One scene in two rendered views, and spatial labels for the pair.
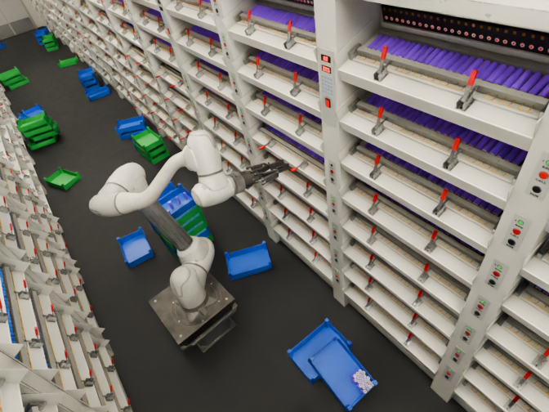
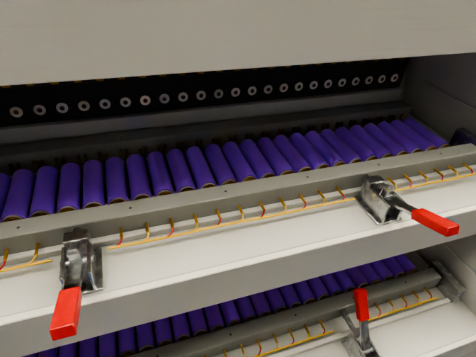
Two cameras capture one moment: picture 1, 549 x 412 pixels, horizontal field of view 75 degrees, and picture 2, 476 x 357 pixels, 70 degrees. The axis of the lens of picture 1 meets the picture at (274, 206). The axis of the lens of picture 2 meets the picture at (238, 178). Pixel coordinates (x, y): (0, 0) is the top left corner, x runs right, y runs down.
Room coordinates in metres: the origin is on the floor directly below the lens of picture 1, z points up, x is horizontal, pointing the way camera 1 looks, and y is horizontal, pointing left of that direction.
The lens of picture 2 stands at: (1.44, 0.14, 1.09)
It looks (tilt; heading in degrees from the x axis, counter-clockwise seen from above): 21 degrees down; 281
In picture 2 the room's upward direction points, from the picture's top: 3 degrees counter-clockwise
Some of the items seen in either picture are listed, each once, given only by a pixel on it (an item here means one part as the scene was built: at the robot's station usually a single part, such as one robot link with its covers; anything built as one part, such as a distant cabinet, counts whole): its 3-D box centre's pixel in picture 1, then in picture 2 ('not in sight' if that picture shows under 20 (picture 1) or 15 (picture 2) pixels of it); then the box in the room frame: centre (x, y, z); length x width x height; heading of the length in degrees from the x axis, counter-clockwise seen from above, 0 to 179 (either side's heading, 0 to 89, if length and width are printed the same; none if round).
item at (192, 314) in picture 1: (196, 302); not in sight; (1.17, 0.55, 0.31); 0.22 x 0.18 x 0.06; 31
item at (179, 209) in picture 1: (171, 204); not in sight; (1.89, 0.69, 0.44); 0.30 x 0.20 x 0.08; 125
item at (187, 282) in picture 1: (187, 284); not in sight; (1.20, 0.56, 0.44); 0.18 x 0.16 x 0.22; 161
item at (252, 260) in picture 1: (247, 260); not in sight; (1.59, 0.26, 0.04); 0.30 x 0.20 x 0.08; 95
